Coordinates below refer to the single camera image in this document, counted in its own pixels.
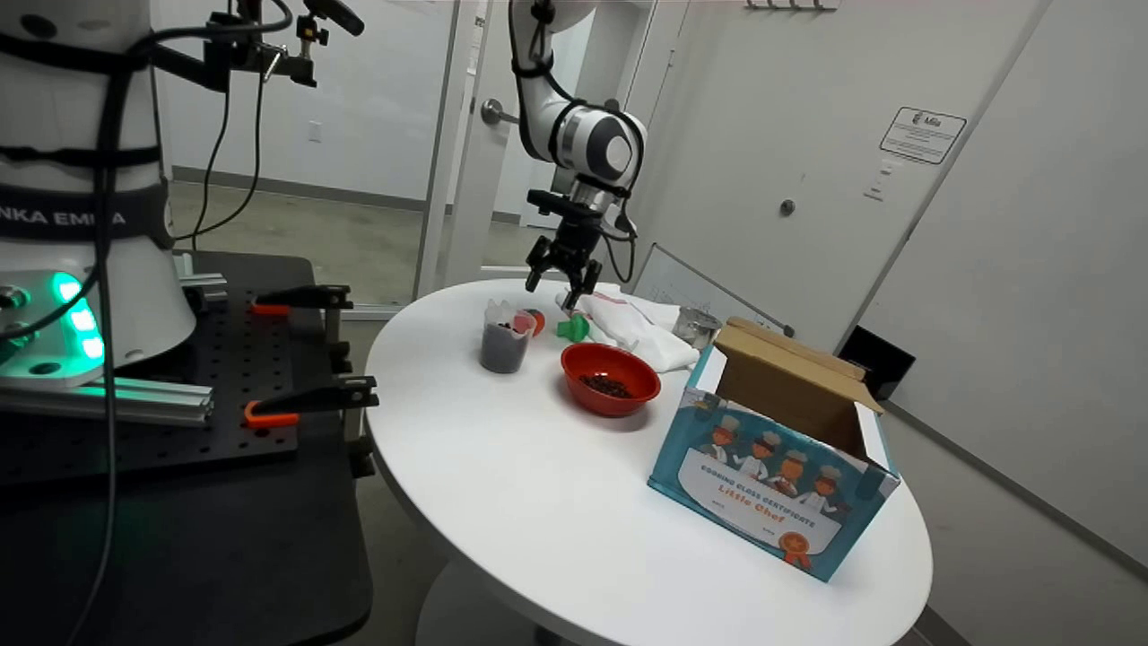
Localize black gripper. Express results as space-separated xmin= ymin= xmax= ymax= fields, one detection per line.
xmin=523 ymin=212 xmax=614 ymax=311

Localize blue printed cardboard box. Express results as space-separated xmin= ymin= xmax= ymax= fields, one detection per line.
xmin=645 ymin=317 xmax=905 ymax=584

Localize black floor box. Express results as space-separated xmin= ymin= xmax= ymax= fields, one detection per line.
xmin=835 ymin=324 xmax=918 ymax=404

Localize clear plastic measuring cup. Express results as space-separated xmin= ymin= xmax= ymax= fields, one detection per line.
xmin=475 ymin=298 xmax=533 ymax=378

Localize red plastic bowl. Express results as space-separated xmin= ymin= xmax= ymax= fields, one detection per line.
xmin=554 ymin=342 xmax=663 ymax=419

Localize dark coffee beans pile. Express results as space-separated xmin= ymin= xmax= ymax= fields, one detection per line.
xmin=582 ymin=373 xmax=634 ymax=401
xmin=475 ymin=325 xmax=532 ymax=373

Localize white towel red stripes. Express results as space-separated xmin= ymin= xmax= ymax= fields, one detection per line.
xmin=569 ymin=280 xmax=704 ymax=373

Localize shiny metal cup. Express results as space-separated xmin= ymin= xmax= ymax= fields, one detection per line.
xmin=673 ymin=304 xmax=722 ymax=352

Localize white door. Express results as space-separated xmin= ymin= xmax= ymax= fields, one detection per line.
xmin=412 ymin=0 xmax=503 ymax=303

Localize grey double door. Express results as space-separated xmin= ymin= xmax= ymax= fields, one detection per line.
xmin=594 ymin=0 xmax=1052 ymax=352

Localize black robot cart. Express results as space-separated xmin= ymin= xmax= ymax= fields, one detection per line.
xmin=0 ymin=248 xmax=375 ymax=646

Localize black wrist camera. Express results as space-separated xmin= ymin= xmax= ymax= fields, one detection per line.
xmin=523 ymin=185 xmax=601 ymax=226

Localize silver door handle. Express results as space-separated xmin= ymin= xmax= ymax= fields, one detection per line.
xmin=475 ymin=97 xmax=523 ymax=128

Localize black clamp orange handle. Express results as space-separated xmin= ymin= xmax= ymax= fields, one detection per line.
xmin=241 ymin=373 xmax=385 ymax=435
xmin=248 ymin=282 xmax=358 ymax=324

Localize thin black hanging cable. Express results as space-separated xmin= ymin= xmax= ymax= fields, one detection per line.
xmin=170 ymin=48 xmax=271 ymax=248

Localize white table pedestal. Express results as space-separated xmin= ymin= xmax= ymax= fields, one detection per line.
xmin=412 ymin=559 xmax=566 ymax=646

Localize white wall sign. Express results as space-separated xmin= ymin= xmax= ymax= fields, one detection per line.
xmin=880 ymin=103 xmax=970 ymax=170

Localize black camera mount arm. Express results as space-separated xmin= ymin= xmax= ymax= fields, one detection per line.
xmin=153 ymin=0 xmax=370 ymax=95

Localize aluminium rail profile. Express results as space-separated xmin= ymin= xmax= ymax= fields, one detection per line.
xmin=0 ymin=371 xmax=220 ymax=432

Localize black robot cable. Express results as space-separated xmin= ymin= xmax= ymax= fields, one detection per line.
xmin=45 ymin=2 xmax=289 ymax=646

